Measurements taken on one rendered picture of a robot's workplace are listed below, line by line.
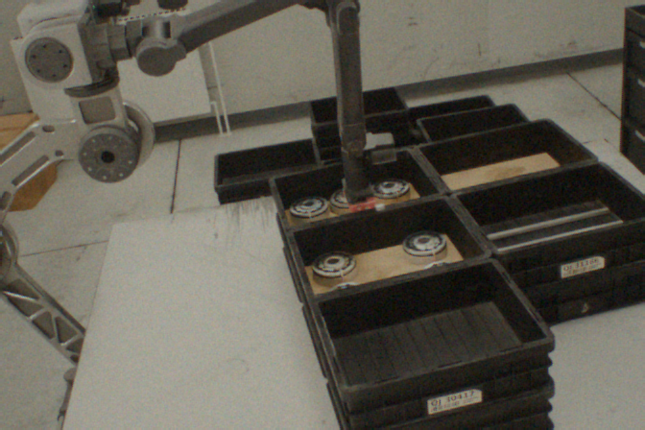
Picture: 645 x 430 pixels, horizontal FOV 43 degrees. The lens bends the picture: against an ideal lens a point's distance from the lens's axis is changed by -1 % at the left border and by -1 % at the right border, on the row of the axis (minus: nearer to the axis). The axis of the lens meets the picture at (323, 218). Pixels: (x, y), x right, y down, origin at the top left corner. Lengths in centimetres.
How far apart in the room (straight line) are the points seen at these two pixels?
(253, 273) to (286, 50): 281
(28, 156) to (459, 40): 335
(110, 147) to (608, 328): 121
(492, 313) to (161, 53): 85
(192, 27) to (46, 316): 111
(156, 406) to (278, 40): 329
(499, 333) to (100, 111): 104
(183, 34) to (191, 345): 77
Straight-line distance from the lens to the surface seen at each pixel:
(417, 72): 504
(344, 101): 181
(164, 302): 220
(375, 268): 192
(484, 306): 178
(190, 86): 483
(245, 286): 218
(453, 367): 147
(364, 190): 198
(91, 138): 199
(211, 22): 164
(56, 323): 246
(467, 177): 228
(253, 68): 491
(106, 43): 166
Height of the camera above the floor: 188
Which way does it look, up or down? 29 degrees down
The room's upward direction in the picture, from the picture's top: 9 degrees counter-clockwise
